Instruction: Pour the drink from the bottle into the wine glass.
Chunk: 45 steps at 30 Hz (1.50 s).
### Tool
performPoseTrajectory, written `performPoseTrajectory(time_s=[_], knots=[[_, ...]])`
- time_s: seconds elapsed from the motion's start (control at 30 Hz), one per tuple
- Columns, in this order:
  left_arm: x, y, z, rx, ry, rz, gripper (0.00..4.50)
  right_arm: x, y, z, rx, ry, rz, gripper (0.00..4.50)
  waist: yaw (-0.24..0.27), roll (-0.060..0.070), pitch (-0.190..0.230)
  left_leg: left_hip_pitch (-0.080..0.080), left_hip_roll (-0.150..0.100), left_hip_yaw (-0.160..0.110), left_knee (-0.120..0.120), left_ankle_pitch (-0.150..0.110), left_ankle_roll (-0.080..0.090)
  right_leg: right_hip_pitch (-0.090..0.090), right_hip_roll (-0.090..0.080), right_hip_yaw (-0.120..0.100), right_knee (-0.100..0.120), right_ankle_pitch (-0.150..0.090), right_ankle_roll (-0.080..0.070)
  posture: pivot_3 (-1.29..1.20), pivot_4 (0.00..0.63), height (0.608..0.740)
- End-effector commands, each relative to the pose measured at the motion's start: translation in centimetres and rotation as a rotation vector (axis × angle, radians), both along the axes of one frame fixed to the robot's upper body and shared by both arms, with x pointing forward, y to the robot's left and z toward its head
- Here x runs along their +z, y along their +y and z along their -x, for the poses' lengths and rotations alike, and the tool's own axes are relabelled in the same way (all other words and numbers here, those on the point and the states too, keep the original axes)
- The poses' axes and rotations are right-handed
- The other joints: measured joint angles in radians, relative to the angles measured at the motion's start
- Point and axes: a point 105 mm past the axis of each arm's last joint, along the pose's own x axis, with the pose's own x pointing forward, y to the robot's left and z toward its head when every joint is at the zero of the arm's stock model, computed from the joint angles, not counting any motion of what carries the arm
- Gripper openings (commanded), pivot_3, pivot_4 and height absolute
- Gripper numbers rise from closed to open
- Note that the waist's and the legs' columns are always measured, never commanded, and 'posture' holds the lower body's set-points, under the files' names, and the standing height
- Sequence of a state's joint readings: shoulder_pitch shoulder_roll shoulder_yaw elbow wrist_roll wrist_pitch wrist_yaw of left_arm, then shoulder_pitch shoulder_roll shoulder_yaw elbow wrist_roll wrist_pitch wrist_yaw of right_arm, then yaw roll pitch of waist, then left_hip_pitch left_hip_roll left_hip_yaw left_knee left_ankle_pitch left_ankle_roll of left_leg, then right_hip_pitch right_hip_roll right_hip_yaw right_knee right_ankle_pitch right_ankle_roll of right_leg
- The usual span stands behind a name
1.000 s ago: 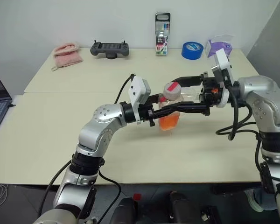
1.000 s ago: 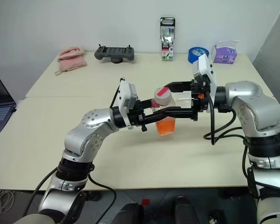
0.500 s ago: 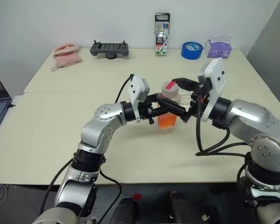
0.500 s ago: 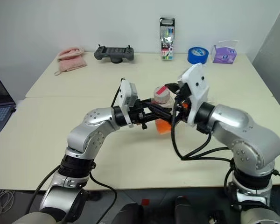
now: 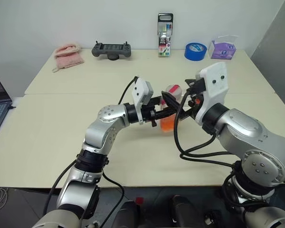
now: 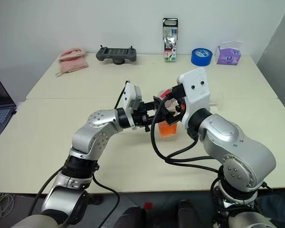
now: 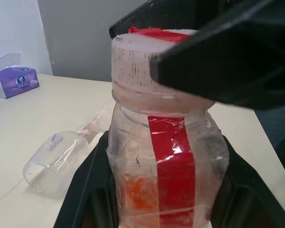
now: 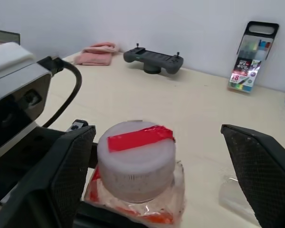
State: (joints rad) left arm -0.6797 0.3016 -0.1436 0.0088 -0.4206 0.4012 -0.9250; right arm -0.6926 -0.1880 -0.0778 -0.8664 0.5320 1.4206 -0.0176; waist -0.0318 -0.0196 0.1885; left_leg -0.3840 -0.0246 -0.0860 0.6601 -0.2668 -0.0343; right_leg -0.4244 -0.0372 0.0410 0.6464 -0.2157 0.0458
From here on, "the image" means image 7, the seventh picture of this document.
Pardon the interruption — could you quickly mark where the purple tissue box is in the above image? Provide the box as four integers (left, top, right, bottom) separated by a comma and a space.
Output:
0, 52, 40, 99

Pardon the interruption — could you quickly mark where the dark blue object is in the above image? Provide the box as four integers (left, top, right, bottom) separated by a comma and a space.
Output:
253, 104, 285, 188

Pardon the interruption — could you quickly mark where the clear plastic bottle red tape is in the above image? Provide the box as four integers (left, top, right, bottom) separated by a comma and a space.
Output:
106, 27, 230, 228

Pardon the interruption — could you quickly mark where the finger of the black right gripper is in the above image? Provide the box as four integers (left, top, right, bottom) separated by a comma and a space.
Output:
149, 0, 285, 110

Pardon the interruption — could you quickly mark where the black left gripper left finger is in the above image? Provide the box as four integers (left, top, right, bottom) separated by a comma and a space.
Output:
53, 130, 121, 228

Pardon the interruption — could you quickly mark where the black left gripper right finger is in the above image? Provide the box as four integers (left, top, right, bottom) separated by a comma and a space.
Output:
208, 134, 285, 228

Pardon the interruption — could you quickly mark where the clear plastic scoop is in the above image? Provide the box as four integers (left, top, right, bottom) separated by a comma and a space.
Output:
22, 103, 116, 198

